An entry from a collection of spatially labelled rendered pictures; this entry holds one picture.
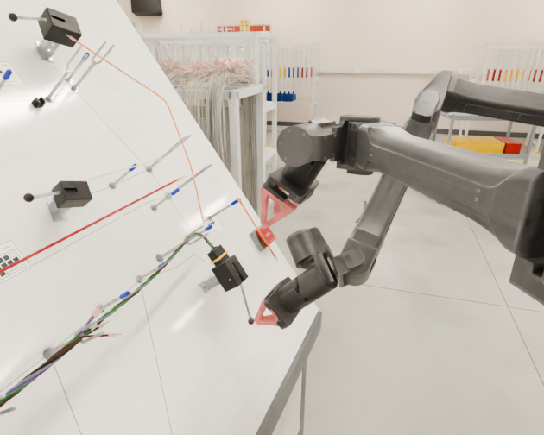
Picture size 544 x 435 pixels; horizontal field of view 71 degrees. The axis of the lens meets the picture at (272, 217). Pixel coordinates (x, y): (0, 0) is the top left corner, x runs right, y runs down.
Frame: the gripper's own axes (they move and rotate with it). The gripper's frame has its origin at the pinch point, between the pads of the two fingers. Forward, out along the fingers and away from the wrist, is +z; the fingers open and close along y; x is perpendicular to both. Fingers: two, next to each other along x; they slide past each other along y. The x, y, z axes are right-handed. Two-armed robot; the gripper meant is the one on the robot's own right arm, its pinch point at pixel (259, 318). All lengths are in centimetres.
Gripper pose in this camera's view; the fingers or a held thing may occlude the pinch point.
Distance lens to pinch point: 82.7
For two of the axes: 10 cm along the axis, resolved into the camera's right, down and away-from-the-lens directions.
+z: -6.4, 5.6, 5.3
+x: 6.4, 7.7, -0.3
